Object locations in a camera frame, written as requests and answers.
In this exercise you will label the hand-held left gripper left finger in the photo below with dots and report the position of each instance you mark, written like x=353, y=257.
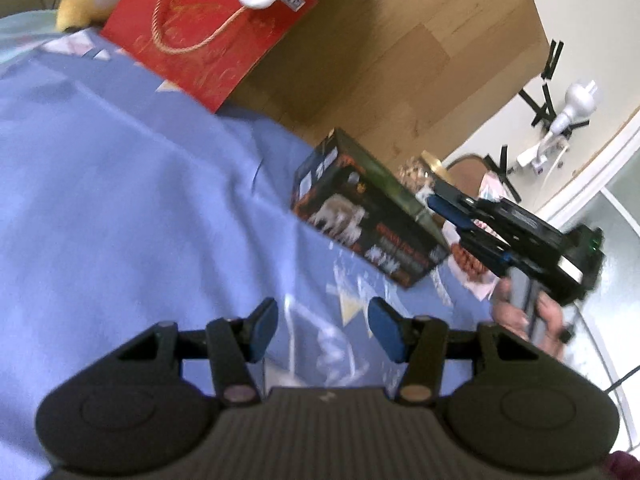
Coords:
x=262, y=327

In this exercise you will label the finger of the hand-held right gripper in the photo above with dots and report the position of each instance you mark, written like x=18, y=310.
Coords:
x=487, y=260
x=450, y=207

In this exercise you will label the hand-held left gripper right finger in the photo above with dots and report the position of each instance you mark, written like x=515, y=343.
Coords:
x=387, y=332

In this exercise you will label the black printed cardboard box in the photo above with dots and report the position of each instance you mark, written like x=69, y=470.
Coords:
x=370, y=215

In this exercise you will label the person's right hand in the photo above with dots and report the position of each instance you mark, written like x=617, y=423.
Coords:
x=552, y=325

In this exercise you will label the pink snack bag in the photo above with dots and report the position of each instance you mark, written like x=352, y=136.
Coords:
x=472, y=265

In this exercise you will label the clear jar of nuts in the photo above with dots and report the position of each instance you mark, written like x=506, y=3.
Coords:
x=417, y=172

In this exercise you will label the white power adapter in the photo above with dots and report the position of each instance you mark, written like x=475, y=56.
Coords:
x=540, y=157

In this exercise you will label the wooden headboard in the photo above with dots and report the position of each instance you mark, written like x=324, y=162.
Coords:
x=400, y=50

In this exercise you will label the black tape strip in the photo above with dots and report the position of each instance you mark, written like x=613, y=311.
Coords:
x=552, y=60

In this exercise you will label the blue printed blanket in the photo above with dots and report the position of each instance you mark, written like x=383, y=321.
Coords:
x=125, y=185

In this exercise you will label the maroon clothing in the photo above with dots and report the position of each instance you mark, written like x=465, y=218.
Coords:
x=625, y=465

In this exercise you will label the red gift bag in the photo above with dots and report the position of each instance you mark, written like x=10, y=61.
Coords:
x=200, y=35

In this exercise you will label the white window frame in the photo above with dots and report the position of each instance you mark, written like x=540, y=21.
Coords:
x=615, y=170

